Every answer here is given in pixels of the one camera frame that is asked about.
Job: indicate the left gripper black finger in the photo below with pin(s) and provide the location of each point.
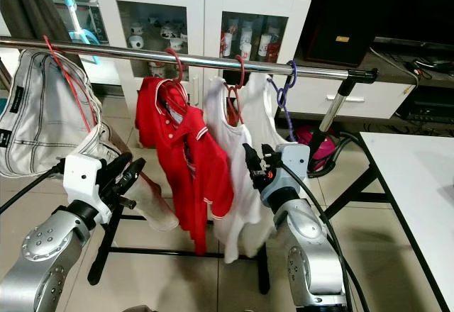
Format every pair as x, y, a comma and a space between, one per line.
133, 179
115, 166

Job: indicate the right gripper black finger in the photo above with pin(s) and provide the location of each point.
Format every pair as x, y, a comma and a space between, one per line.
252, 162
268, 157

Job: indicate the purple plastic hanger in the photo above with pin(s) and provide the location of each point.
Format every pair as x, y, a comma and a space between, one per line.
294, 73

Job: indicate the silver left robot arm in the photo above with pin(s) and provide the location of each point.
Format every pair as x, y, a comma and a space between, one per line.
42, 255

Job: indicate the white T-shirt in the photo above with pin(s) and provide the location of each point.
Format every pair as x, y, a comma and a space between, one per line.
245, 220

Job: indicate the red polo shirt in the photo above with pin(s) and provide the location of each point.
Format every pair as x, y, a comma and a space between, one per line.
188, 170

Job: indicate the white pants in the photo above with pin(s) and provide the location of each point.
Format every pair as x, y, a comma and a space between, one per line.
35, 120

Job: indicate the large white table black legs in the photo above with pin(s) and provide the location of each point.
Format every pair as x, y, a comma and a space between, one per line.
411, 184

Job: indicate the black speaker with gold label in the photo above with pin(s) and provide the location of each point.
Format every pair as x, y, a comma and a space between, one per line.
340, 7

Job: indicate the blue and white mop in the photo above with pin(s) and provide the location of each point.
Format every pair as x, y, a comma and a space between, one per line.
72, 3

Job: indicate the white glass-door cabinet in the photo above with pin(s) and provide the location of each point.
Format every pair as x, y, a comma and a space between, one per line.
202, 0

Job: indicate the dark curtain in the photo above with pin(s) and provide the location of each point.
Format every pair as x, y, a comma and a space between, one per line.
28, 0

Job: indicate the black television screen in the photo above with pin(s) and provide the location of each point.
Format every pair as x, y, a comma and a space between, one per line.
418, 0

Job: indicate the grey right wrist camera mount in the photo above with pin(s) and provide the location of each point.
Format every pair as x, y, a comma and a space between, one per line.
294, 162

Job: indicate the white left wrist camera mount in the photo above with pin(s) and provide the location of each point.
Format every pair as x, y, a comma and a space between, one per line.
81, 181

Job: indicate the clothes rack with silver rail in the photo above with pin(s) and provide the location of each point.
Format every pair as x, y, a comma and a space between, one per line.
128, 52

